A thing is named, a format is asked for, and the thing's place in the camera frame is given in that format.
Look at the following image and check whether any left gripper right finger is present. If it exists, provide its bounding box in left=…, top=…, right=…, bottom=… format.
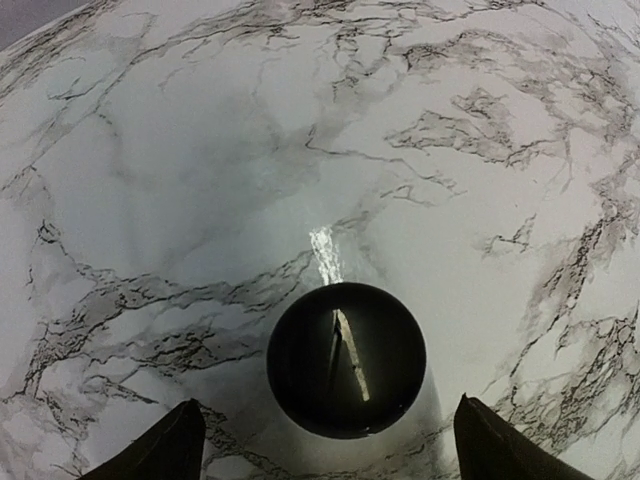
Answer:
left=453, top=395, right=590, bottom=480

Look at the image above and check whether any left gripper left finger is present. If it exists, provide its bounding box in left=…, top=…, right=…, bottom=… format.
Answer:
left=81, top=399, right=206, bottom=480

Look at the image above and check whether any black round charging case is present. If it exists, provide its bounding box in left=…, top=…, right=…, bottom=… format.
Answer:
left=266, top=282, right=427, bottom=439

